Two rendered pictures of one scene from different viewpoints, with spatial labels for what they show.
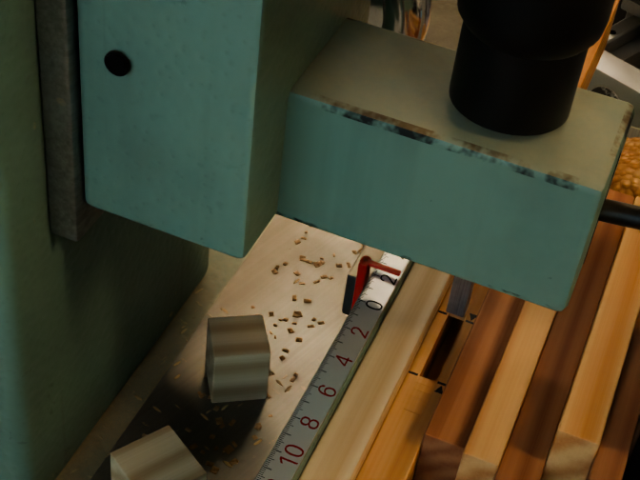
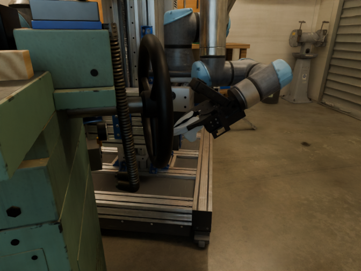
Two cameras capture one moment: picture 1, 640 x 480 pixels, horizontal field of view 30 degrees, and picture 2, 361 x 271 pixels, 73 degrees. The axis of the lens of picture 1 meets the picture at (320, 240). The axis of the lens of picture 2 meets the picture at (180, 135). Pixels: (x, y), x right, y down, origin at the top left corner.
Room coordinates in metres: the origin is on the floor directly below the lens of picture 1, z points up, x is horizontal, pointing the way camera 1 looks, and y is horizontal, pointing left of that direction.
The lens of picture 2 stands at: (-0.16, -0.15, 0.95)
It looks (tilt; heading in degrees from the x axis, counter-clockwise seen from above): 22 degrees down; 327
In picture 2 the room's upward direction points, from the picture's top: straight up
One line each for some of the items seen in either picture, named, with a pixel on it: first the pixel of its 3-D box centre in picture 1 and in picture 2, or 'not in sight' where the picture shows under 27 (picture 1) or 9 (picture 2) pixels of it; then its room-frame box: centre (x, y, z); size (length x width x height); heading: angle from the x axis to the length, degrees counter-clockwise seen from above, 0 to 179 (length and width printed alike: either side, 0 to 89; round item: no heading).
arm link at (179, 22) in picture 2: not in sight; (179, 26); (0.75, -0.75, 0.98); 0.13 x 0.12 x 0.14; 72
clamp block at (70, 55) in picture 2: not in sight; (72, 56); (0.34, -0.25, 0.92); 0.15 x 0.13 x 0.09; 163
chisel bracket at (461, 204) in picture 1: (447, 170); not in sight; (0.43, -0.05, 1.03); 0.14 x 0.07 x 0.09; 73
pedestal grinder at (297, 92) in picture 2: not in sight; (303, 63); (1.99, -3.78, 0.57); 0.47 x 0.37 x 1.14; 65
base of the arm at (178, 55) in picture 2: not in sight; (178, 56); (0.75, -0.75, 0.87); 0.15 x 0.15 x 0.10
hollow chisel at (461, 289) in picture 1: (466, 271); not in sight; (0.42, -0.07, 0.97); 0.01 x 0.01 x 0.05; 73
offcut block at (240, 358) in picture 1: (237, 358); not in sight; (0.48, 0.04, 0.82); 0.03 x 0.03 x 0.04; 16
